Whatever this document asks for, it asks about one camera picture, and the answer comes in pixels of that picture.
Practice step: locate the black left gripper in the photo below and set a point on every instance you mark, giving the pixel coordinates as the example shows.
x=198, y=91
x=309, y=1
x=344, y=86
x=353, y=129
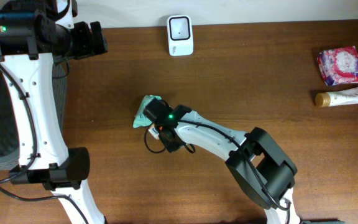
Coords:
x=87, y=47

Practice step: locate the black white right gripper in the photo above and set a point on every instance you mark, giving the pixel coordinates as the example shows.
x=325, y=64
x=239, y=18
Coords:
x=168, y=143

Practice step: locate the teal snack bag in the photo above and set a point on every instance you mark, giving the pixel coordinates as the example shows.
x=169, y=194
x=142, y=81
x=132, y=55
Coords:
x=140, y=119

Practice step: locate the purple tissue pack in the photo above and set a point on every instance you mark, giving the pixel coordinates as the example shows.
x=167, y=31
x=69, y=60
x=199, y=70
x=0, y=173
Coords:
x=339, y=66

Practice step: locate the white cream tube gold cap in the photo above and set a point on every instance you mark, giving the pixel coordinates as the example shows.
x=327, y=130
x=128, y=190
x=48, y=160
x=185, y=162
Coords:
x=337, y=98

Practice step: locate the orange tissue packet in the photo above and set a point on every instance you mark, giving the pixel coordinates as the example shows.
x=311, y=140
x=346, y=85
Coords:
x=154, y=131

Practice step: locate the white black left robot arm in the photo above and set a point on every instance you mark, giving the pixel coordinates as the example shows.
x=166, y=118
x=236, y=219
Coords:
x=35, y=36

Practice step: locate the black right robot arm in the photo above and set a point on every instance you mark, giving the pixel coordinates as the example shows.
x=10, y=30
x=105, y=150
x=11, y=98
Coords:
x=259, y=165

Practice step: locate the white barcode scanner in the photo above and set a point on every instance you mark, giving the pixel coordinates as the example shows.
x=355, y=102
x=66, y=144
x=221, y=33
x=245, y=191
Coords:
x=180, y=35

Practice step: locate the grey plastic mesh basket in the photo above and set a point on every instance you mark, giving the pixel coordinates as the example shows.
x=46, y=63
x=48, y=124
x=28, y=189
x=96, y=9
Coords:
x=32, y=109

